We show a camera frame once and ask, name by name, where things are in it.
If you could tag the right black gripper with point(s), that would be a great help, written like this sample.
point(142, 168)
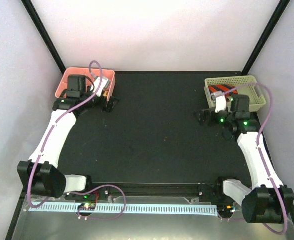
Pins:
point(204, 112)

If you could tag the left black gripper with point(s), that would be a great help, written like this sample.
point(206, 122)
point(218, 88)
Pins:
point(109, 107)

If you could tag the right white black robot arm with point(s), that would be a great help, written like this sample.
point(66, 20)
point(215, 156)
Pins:
point(267, 201)

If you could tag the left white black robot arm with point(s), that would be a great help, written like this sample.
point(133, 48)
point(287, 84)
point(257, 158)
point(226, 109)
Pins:
point(75, 94)

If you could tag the pink compartment organizer box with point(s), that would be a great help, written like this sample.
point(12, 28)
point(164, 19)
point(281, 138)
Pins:
point(110, 74)

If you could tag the orange navy striped tie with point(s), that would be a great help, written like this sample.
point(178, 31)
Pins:
point(220, 88)

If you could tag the green perforated plastic basket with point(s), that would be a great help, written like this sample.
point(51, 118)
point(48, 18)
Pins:
point(256, 98)

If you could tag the clear acrylic sheet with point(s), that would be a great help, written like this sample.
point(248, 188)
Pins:
point(28, 225)

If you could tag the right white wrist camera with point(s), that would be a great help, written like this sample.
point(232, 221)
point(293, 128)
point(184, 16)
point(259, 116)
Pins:
point(220, 101)

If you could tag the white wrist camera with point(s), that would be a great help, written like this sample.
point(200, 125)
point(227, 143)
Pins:
point(220, 101)
point(100, 84)

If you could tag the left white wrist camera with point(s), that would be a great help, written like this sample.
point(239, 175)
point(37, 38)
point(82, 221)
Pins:
point(100, 84)

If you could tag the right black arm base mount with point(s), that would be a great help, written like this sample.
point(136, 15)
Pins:
point(213, 193)

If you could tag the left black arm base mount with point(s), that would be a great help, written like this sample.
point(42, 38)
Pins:
point(90, 194)

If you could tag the light blue slotted cable duct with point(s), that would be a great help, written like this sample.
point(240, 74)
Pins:
point(116, 208)

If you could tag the left black frame post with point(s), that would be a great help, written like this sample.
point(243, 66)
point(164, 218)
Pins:
point(33, 14)

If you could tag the black frame post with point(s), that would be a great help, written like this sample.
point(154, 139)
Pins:
point(33, 14)
point(271, 24)

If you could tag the right black frame post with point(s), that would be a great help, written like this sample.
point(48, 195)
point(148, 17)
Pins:
point(271, 24)

